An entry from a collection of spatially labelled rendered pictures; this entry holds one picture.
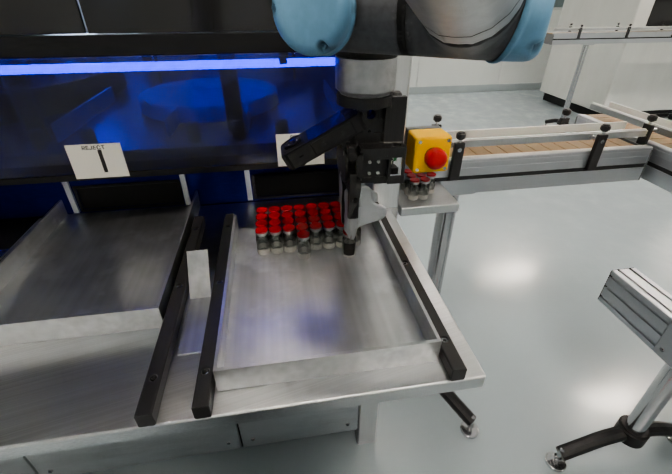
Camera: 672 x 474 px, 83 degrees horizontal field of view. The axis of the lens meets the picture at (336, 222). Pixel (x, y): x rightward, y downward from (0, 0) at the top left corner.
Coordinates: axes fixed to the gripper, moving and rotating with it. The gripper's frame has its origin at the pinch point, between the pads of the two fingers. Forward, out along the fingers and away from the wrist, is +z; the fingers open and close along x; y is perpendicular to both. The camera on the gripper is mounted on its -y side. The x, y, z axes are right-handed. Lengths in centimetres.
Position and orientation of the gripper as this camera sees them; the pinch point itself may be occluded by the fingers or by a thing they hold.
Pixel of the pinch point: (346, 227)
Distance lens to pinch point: 58.1
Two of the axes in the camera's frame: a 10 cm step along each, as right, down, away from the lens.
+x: -1.6, -5.2, 8.4
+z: 0.0, 8.5, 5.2
